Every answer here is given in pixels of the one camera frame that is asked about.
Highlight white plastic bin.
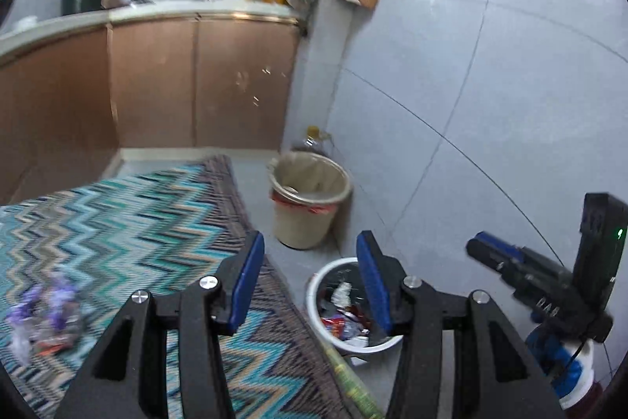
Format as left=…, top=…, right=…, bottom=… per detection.
left=307, top=257, right=405, bottom=355

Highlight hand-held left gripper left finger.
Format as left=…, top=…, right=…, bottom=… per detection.
left=54, top=230, right=266, bottom=419

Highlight purple plastic bag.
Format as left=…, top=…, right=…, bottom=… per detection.
left=7, top=279, right=79, bottom=331

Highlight clear oil bottle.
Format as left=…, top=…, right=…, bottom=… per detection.
left=293, top=126, right=337, bottom=155

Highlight red snack wrapper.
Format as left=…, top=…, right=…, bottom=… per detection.
left=321, top=306, right=374, bottom=341

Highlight clear wrapper with red print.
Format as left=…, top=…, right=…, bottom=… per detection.
left=10, top=316, right=83, bottom=366

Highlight white paper tissue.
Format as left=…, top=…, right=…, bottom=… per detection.
left=331, top=282, right=354, bottom=307

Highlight beige trash bin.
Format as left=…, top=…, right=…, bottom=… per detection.
left=268, top=152, right=354, bottom=250

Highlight zigzag patterned blanket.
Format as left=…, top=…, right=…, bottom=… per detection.
left=0, top=154, right=383, bottom=419

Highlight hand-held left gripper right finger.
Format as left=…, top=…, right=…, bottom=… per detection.
left=356, top=230, right=565, bottom=419

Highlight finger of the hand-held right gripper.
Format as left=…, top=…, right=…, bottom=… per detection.
left=473, top=231, right=528, bottom=259
left=465, top=239, right=516, bottom=275

